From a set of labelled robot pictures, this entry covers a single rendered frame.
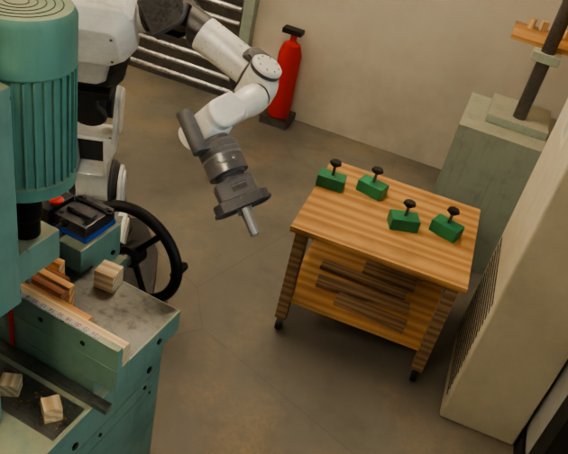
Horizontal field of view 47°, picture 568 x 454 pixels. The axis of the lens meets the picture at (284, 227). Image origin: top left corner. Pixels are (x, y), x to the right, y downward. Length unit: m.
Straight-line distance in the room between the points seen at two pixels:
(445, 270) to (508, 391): 0.47
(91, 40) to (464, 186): 1.99
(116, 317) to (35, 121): 0.47
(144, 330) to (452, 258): 1.39
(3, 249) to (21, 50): 0.33
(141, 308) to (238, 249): 1.69
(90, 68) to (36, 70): 0.76
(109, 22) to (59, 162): 0.60
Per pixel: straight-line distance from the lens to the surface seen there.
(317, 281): 2.67
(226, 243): 3.08
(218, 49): 1.66
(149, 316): 1.39
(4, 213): 1.12
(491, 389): 2.50
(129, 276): 2.59
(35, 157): 1.12
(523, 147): 3.08
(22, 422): 1.35
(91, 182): 2.21
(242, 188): 1.37
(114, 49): 1.72
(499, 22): 3.88
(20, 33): 1.02
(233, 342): 2.62
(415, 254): 2.41
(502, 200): 3.20
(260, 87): 1.57
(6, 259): 1.18
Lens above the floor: 1.87
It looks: 35 degrees down
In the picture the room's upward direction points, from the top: 13 degrees clockwise
